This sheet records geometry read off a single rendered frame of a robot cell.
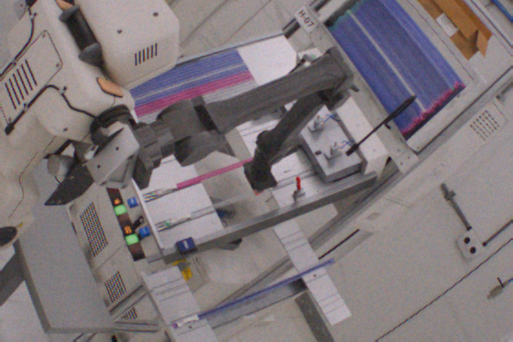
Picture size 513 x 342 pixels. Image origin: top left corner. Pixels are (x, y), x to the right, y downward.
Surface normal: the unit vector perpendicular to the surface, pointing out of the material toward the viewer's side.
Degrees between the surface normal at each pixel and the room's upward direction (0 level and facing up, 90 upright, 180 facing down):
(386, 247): 89
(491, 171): 90
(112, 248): 90
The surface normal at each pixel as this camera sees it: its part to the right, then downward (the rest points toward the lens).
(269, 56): 0.04, -0.58
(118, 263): -0.59, -0.22
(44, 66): -0.37, -0.11
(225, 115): 0.27, -0.36
